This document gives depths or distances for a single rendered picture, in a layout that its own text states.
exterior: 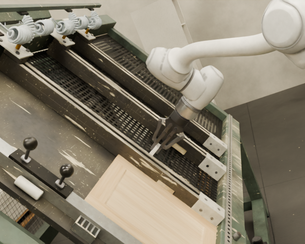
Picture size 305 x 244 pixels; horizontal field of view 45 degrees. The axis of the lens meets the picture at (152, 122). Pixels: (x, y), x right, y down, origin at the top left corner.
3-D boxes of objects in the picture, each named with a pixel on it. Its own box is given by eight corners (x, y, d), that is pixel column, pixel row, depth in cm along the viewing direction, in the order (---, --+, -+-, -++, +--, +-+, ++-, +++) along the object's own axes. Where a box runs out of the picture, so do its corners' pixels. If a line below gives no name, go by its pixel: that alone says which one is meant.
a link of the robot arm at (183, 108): (184, 92, 144) (175, 103, 146) (181, 98, 136) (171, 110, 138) (202, 106, 144) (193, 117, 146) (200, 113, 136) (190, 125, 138)
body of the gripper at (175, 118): (193, 117, 146) (179, 134, 149) (175, 104, 145) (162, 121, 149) (190, 123, 139) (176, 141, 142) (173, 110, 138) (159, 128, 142)
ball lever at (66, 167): (59, 194, 105) (69, 177, 94) (49, 187, 105) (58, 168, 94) (68, 185, 107) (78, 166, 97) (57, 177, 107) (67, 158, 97)
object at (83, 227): (90, 244, 101) (95, 237, 100) (69, 229, 101) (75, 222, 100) (95, 236, 105) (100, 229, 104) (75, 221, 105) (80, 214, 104)
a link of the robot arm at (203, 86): (201, 103, 146) (174, 86, 142) (226, 72, 140) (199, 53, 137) (205, 115, 136) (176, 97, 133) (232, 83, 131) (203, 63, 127)
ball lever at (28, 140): (25, 169, 105) (32, 149, 94) (15, 161, 105) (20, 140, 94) (34, 160, 107) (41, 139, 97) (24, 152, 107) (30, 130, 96)
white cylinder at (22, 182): (11, 185, 101) (35, 202, 101) (16, 177, 100) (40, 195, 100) (18, 180, 104) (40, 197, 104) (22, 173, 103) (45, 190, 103)
